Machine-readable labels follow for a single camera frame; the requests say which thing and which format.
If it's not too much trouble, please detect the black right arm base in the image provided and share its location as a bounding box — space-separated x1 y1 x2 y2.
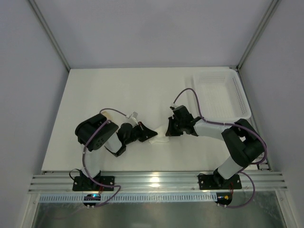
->
197 172 242 190

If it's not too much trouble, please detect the slotted white cable duct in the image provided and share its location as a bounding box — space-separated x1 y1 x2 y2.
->
38 192 217 203

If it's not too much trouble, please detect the beige utensil case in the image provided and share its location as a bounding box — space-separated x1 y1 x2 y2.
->
100 110 112 120

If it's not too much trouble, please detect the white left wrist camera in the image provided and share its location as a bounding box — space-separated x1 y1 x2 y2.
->
126 112 138 126

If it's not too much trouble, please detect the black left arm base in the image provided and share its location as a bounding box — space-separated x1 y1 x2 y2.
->
69 169 115 192

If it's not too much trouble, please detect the aluminium frame post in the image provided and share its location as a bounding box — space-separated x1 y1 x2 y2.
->
27 0 71 72
236 0 281 71

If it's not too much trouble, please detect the right aluminium frame post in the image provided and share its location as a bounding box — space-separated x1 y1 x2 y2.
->
236 0 281 71

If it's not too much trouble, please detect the white paper napkin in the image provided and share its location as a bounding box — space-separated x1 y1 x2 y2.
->
149 124 169 144

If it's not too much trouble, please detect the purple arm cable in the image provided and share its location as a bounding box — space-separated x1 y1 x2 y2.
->
82 108 133 214
174 88 268 209

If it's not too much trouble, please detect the aluminium front rail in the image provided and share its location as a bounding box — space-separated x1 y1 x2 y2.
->
28 171 287 193

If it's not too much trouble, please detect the left aluminium frame post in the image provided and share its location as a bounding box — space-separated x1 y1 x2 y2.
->
27 0 71 72

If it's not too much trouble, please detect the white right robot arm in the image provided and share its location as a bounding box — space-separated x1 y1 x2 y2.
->
166 105 266 188

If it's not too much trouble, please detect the white perforated plastic basket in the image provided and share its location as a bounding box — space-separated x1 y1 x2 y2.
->
184 67 251 123

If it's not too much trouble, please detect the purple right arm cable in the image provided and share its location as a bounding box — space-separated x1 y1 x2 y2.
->
174 88 268 209

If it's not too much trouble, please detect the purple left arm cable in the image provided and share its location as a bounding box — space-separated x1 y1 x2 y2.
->
82 108 133 214

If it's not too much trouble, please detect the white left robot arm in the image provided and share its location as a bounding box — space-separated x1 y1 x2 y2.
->
75 114 158 178

